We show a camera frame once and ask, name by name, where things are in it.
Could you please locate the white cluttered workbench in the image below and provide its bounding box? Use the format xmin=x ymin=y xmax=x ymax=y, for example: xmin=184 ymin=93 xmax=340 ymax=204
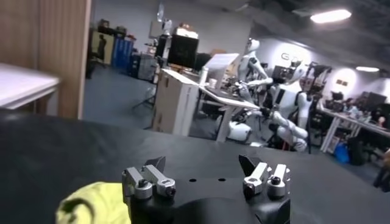
xmin=316 ymin=103 xmax=390 ymax=153

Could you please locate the white humanoid robot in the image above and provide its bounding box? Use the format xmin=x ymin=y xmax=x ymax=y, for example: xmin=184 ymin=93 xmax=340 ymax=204
xmin=227 ymin=60 xmax=311 ymax=152

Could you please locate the blue bag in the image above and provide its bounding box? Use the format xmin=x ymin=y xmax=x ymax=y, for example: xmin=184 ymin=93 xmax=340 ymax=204
xmin=333 ymin=142 xmax=350 ymax=164

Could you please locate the tall white cardboard box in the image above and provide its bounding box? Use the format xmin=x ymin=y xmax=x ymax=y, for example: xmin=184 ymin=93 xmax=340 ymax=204
xmin=151 ymin=68 xmax=199 ymax=137

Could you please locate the white bottle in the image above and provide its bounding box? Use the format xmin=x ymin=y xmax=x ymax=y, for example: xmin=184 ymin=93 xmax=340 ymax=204
xmin=199 ymin=66 xmax=210 ymax=88

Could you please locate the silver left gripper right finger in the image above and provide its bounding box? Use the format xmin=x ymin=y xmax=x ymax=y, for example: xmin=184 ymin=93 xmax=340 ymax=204
xmin=238 ymin=154 xmax=291 ymax=200

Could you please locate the lime green t-shirt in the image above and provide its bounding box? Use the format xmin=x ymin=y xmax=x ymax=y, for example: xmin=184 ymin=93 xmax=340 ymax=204
xmin=55 ymin=181 xmax=132 ymax=224

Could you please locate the white folding table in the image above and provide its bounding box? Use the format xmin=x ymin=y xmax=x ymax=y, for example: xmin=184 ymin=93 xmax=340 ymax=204
xmin=0 ymin=62 xmax=60 ymax=111

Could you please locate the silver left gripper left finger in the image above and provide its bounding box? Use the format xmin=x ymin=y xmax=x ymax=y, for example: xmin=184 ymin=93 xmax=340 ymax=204
xmin=121 ymin=156 xmax=177 ymax=203

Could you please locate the black monitor on stand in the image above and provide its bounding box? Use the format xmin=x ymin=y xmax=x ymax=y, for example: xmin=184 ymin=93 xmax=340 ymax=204
xmin=166 ymin=33 xmax=199 ymax=70

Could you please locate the bright ceiling light panel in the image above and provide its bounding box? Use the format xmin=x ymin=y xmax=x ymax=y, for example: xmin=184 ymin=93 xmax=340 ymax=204
xmin=310 ymin=9 xmax=352 ymax=24
xmin=355 ymin=66 xmax=380 ymax=73

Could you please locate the white standing desk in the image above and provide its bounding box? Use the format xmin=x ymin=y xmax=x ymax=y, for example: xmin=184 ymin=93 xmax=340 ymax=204
xmin=199 ymin=86 xmax=260 ymax=143

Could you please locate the white curved board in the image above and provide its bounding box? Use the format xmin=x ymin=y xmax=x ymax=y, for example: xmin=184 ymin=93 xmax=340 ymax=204
xmin=203 ymin=53 xmax=240 ymax=89

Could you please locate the blue cabinet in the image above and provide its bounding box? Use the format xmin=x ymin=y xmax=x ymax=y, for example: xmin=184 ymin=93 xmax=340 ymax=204
xmin=112 ymin=37 xmax=135 ymax=71

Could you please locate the wooden partition screen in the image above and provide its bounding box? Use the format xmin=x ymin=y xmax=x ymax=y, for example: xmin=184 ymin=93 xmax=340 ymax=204
xmin=0 ymin=0 xmax=92 ymax=120

